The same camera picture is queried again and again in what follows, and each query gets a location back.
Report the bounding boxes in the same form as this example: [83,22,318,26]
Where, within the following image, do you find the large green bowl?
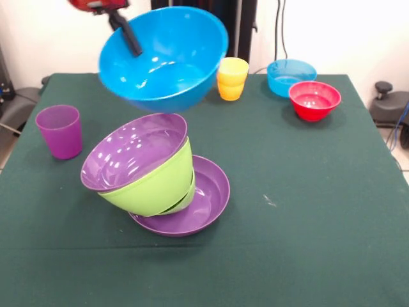
[97,136,194,218]

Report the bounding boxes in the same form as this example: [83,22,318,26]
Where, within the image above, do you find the small red bowl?
[288,81,343,123]

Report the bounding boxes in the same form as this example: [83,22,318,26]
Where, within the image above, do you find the black equipment rack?
[0,44,16,106]

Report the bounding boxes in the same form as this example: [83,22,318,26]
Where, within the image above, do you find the small blue bowl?
[266,58,318,98]

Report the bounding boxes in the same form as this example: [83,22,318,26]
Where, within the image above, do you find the large purple bowl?
[80,112,188,192]
[127,155,231,238]

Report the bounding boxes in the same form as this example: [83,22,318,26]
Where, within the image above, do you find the purple cup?
[35,104,83,161]

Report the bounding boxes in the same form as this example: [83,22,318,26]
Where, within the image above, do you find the dark grey equipment base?
[0,86,44,137]
[369,81,409,129]

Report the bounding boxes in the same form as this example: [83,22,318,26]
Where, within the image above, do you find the small green bowl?
[159,172,196,215]

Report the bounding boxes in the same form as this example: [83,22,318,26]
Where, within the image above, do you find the blue floor cable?
[390,102,409,152]

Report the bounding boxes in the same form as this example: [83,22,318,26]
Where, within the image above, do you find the black wall cable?
[274,0,281,64]
[280,0,288,62]

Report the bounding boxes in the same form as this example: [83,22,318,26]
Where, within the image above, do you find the yellow cup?
[217,57,250,102]

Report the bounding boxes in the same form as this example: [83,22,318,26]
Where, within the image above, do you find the dark green tablecloth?
[0,72,409,307]

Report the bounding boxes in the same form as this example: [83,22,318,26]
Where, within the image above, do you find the large blue bowl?
[97,6,229,114]

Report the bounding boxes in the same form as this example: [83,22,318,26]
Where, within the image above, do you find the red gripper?
[66,0,144,58]

